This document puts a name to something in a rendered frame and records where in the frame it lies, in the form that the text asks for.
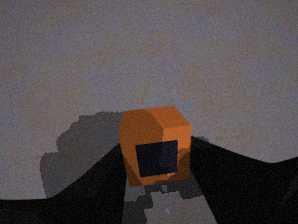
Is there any brown block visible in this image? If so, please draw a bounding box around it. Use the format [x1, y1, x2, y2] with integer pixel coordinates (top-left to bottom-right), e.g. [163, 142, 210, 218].
[118, 105, 190, 186]

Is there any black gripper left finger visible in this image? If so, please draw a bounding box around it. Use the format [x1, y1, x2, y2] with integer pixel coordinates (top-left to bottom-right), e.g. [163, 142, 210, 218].
[0, 143, 128, 224]

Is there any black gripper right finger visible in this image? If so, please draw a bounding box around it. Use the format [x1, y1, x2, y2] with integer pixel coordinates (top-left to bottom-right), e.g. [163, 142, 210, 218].
[189, 135, 298, 224]

